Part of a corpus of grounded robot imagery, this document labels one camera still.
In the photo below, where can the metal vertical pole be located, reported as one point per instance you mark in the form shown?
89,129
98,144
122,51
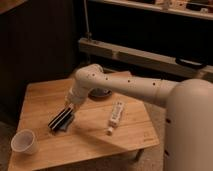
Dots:
88,33

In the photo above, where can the white tube with cap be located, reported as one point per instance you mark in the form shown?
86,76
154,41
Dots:
115,117

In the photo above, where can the blue grey cloth pad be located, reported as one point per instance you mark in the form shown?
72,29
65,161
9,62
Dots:
65,126

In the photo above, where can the grey metal beam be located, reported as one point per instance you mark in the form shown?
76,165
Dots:
142,58

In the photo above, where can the black round bowl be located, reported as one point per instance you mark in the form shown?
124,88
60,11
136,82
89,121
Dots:
100,93

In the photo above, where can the black handle on beam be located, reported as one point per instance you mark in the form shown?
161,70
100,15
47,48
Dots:
189,65

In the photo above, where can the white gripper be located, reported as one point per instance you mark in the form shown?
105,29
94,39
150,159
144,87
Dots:
75,97

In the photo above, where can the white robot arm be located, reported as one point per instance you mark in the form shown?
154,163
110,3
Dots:
188,106

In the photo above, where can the upper shelf with items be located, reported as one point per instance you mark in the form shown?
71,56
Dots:
156,8

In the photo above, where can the wooden table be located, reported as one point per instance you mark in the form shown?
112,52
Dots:
86,136

